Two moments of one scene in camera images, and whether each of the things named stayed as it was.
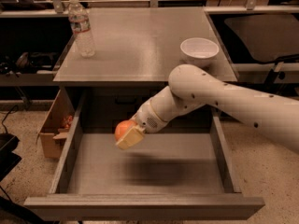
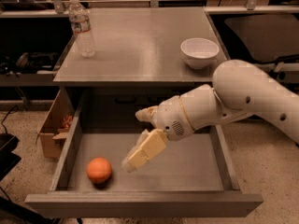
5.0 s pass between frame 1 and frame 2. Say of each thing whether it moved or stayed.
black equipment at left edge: stayed
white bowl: stayed
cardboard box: stayed
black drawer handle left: stayed
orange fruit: moved
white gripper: moved
